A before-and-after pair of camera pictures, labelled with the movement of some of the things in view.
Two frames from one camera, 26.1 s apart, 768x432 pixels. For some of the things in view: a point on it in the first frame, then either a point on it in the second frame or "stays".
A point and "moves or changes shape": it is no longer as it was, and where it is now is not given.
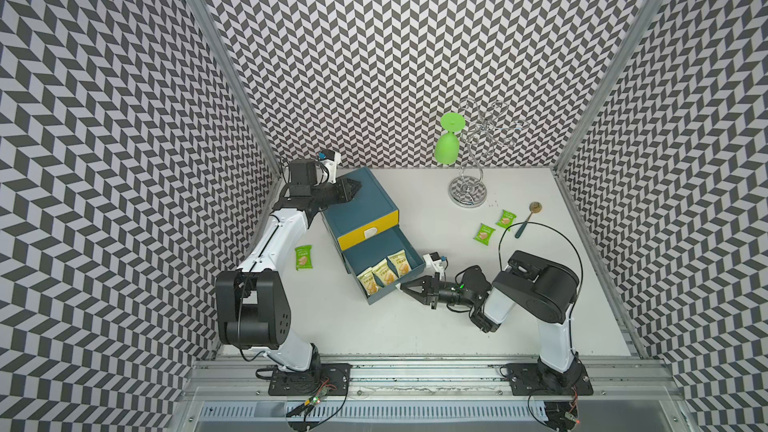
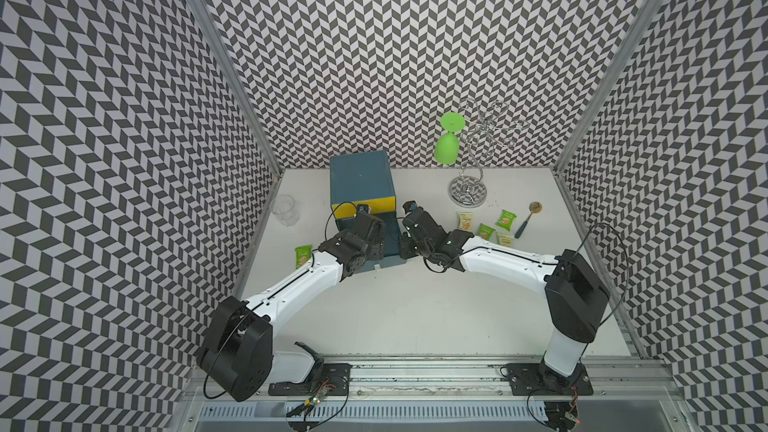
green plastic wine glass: x=447 y=145 stays
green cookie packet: x=303 y=257 stays
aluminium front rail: x=427 y=379 stays
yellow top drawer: x=369 y=230 moves or changes shape
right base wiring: x=571 y=414 stays
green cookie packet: x=484 y=234 stays
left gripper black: x=345 y=194 to x=376 y=252
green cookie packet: x=506 y=219 stays
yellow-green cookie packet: x=400 y=263 to x=465 y=220
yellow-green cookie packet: x=384 y=274 to x=505 y=239
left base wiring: x=317 y=398 stays
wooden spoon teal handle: x=534 y=207 stays
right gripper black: x=430 y=288 to x=404 y=252
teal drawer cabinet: x=369 y=204 moves or changes shape
